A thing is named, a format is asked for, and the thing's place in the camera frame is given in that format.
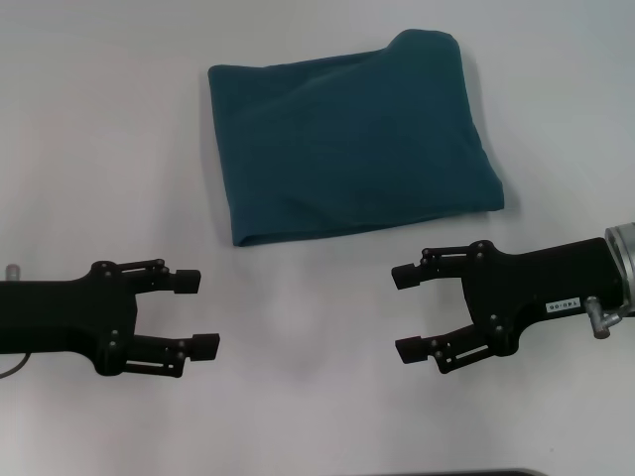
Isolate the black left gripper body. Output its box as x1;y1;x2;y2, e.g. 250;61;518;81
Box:
0;260;140;378

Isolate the teal t-shirt with pink lettering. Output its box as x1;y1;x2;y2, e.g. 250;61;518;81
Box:
206;28;506;248

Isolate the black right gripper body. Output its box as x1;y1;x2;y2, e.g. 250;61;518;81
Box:
458;237;625;357

